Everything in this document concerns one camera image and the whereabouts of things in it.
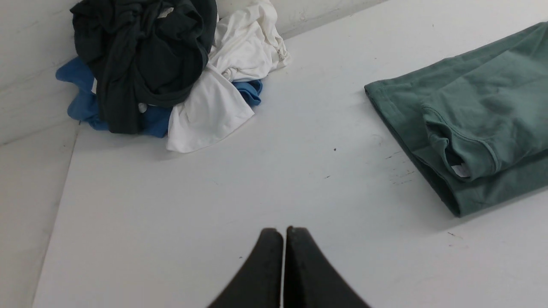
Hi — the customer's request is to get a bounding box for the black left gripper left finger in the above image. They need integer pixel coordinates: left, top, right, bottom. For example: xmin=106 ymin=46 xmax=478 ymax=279
xmin=209 ymin=228 xmax=284 ymax=308

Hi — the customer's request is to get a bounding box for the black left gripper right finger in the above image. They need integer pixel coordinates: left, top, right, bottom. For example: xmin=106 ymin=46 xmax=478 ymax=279
xmin=283 ymin=226 xmax=369 ymax=308

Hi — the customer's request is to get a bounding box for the green long-sleeve top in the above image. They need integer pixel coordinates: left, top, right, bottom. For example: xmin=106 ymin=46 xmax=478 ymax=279
xmin=364 ymin=22 xmax=548 ymax=217

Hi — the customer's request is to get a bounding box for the blue crumpled garment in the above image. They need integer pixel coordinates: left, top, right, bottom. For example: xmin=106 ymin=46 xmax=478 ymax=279
xmin=55 ymin=57 xmax=263 ymax=138

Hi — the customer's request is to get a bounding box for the dark green crumpled garment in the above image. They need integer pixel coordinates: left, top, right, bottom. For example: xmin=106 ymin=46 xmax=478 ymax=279
xmin=70 ymin=0 xmax=217 ymax=134

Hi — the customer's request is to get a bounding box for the white crumpled garment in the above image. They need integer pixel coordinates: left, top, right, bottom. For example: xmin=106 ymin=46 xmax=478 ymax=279
xmin=166 ymin=0 xmax=290 ymax=153

